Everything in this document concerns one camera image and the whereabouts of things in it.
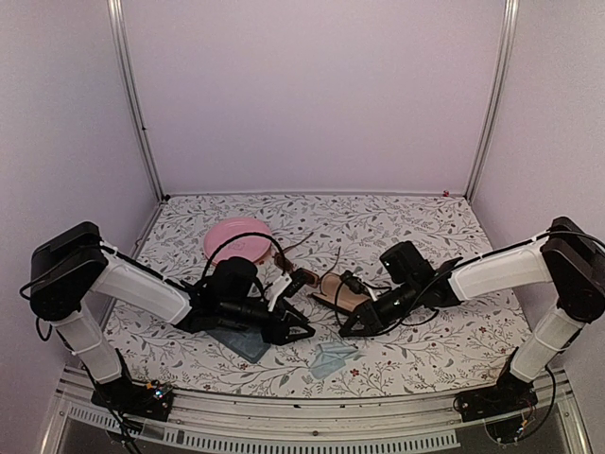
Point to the right aluminium frame post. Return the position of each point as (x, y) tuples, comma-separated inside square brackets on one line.
[(504, 51)]

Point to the left aluminium frame post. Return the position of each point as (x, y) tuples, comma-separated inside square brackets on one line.
[(121, 45)]

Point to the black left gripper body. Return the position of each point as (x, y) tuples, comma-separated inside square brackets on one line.
[(269, 332)]

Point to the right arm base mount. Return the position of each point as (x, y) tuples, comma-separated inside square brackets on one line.
[(507, 394)]

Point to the front aluminium rail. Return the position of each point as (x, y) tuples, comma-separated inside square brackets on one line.
[(203, 422)]

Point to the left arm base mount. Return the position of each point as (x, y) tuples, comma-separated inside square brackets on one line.
[(152, 400)]

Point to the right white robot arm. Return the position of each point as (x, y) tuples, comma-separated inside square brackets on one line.
[(562, 256)]

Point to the brown sunglasses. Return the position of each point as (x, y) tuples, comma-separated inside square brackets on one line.
[(312, 279)]

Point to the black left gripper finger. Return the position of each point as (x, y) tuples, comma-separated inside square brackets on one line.
[(288, 333), (295, 317)]

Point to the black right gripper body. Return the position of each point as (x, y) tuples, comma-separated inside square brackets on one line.
[(379, 322)]

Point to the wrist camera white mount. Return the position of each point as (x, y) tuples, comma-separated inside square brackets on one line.
[(285, 286), (357, 285)]

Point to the black glasses case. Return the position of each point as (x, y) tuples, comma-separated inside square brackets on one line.
[(334, 295)]

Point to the grey case green lining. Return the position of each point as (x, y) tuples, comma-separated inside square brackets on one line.
[(248, 344)]

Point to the aluminium frame post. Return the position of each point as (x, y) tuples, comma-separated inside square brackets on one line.
[(504, 51), (121, 45)]

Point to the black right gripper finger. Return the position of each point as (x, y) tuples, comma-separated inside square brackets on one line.
[(356, 321), (348, 333)]

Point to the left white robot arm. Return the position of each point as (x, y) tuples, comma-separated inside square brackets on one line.
[(228, 295)]

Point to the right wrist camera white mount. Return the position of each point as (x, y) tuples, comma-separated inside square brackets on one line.
[(357, 285)]

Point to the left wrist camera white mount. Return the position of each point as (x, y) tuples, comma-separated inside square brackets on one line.
[(285, 286)]

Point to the light blue cloth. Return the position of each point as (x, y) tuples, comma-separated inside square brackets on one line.
[(331, 357)]

